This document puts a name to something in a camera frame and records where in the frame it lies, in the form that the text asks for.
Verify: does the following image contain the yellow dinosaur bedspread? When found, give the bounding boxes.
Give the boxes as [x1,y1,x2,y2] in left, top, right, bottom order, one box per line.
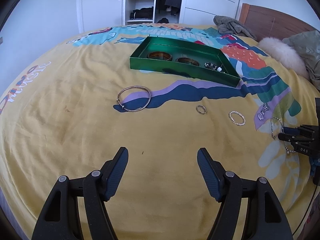
[1,24,319,239]

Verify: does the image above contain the small amber bangle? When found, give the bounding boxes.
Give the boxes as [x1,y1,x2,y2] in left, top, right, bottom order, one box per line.
[175,57,200,67]

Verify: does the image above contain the thin gold bangle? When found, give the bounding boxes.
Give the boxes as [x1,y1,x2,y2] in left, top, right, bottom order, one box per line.
[116,85,152,112]

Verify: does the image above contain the white open wardrobe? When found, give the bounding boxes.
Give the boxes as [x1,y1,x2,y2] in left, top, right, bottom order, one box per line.
[122,0,240,25]

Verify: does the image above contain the black folded clothes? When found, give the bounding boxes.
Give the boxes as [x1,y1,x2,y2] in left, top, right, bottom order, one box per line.
[130,7,153,20]

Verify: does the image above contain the silver chain necklace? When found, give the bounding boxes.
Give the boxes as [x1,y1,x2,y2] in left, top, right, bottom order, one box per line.
[270,116,294,156]

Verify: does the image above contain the twisted silver bangle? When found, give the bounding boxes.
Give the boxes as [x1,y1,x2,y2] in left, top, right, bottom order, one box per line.
[228,111,246,126]

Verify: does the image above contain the olive green jacket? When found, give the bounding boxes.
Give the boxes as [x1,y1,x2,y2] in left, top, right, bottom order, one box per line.
[282,30,320,90]

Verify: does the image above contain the large amber bangle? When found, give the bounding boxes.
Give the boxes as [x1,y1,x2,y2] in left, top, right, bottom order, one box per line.
[147,51,172,61]

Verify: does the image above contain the green jewelry box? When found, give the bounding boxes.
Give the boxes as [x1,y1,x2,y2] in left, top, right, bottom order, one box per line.
[130,36,240,87]

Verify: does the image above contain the white door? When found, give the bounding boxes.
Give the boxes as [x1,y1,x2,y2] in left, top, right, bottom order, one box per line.
[76,0,122,33]

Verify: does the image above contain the white fluffy pillow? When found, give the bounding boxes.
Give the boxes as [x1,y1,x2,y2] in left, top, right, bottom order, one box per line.
[257,37,310,80]

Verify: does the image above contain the grey crumpled blanket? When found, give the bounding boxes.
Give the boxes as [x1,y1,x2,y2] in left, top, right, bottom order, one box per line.
[213,15,258,41]

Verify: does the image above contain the black white bead bracelet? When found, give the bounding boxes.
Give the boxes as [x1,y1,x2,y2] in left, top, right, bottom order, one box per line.
[204,61,228,74]

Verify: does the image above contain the brown wooden headboard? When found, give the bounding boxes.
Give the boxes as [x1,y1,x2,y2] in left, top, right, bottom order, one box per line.
[239,3,316,41]

